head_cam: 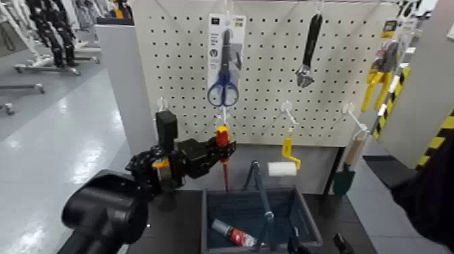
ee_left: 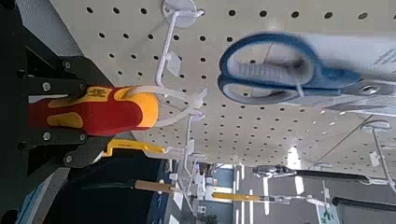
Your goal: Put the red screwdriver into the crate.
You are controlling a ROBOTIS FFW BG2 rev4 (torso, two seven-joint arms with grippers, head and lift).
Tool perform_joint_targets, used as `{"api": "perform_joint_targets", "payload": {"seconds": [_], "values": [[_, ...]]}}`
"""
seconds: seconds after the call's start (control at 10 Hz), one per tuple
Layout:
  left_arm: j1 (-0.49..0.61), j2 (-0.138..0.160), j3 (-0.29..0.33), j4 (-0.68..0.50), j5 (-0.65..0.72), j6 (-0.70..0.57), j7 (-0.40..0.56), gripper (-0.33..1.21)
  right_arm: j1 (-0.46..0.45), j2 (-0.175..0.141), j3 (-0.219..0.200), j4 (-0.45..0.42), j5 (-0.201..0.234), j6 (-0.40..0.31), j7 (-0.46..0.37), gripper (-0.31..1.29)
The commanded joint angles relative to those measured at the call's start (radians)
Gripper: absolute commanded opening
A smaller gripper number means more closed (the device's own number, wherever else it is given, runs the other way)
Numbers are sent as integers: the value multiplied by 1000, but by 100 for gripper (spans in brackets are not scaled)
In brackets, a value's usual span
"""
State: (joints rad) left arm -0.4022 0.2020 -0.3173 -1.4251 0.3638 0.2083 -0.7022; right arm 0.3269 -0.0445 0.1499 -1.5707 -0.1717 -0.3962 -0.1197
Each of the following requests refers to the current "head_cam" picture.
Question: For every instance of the grey display stand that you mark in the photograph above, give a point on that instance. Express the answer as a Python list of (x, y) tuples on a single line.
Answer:
[(127, 92)]

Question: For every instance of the white packaged tool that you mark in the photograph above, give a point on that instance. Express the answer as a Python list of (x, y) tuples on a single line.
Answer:
[(413, 35)]

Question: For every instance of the grey panel with hazard tape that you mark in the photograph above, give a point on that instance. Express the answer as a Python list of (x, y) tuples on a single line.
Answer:
[(422, 88)]

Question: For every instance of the red yellow screwdriver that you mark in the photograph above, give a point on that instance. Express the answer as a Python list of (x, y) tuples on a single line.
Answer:
[(222, 133)]

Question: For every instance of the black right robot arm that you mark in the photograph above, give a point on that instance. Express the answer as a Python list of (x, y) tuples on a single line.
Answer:
[(425, 198)]

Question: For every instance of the white pegboard hook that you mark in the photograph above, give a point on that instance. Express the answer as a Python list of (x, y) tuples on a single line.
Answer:
[(224, 115), (162, 104), (320, 5), (351, 111), (287, 108), (225, 7)]

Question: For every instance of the black robot on stand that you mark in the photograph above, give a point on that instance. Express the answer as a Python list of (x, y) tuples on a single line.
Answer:
[(53, 32)]

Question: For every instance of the black adjustable wrench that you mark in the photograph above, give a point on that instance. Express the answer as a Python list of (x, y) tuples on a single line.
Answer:
[(312, 35)]

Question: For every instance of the white perforated pegboard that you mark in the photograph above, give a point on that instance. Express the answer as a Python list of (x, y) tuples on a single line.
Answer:
[(269, 117)]

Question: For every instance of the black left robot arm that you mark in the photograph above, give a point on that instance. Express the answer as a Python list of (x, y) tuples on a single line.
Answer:
[(106, 209)]

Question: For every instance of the grey plastic crate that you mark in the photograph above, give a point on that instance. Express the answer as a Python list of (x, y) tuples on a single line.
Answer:
[(209, 220)]

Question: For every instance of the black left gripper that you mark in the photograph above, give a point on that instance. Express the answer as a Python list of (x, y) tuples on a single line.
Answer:
[(193, 158)]

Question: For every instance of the yellow pliers in package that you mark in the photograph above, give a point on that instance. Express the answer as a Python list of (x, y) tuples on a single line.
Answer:
[(376, 79)]

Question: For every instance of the blue scissors in package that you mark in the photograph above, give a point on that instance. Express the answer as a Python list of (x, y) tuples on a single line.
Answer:
[(216, 42)]

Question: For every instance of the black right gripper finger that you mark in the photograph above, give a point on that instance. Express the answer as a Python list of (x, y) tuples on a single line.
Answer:
[(342, 244), (296, 244)]

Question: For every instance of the red white tube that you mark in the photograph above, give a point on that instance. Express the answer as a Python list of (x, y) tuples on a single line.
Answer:
[(236, 234)]

